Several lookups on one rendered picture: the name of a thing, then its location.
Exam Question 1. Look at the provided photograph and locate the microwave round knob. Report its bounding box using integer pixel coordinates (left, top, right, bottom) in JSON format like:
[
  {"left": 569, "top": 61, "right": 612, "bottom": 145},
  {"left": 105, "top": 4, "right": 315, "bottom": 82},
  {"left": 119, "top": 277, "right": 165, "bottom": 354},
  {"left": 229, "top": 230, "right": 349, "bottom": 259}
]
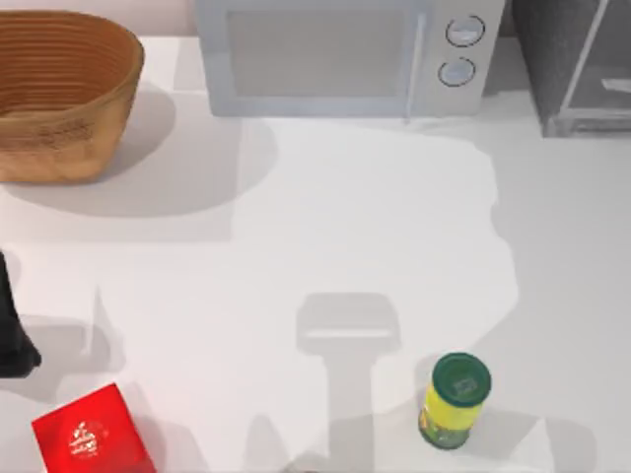
[
  {"left": 437, "top": 55, "right": 477, "bottom": 89},
  {"left": 445, "top": 14, "right": 487, "bottom": 48}
]

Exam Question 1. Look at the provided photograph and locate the red box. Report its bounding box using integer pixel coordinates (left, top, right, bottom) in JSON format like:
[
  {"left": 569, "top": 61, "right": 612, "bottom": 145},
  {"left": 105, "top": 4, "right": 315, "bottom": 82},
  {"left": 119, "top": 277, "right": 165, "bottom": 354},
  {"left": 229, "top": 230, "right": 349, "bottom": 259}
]
[{"left": 31, "top": 382, "right": 158, "bottom": 473}]

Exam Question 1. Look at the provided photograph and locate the microwave door handle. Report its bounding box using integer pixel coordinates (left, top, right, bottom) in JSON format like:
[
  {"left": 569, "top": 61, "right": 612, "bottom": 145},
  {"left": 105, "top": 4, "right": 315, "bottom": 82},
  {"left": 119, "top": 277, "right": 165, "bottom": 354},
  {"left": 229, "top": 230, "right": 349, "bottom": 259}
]
[{"left": 405, "top": 12, "right": 428, "bottom": 124}]

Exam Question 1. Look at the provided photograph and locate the pale microwave oven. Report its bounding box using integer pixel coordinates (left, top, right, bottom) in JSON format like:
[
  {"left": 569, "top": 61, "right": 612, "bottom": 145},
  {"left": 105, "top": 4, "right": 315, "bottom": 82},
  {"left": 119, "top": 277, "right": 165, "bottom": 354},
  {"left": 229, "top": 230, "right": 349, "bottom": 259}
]
[{"left": 191, "top": 0, "right": 507, "bottom": 121}]

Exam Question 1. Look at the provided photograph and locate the brown woven basket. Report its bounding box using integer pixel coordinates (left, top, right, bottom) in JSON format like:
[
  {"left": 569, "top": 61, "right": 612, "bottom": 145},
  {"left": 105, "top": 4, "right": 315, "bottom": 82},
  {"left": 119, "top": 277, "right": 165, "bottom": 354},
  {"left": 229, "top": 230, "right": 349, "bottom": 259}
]
[{"left": 0, "top": 10, "right": 146, "bottom": 184}]

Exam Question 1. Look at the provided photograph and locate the grey cabinet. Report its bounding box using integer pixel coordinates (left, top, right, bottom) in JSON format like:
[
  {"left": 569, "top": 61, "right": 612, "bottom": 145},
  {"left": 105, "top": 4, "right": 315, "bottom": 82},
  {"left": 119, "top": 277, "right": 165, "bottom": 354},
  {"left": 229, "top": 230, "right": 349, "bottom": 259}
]
[{"left": 510, "top": 0, "right": 631, "bottom": 139}]

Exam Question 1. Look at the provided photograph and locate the green and yellow bottle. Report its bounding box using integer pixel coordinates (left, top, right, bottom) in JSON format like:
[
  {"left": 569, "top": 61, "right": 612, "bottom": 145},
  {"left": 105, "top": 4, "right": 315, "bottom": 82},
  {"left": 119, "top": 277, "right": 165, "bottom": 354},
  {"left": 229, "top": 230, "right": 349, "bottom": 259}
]
[{"left": 417, "top": 352, "right": 493, "bottom": 450}]

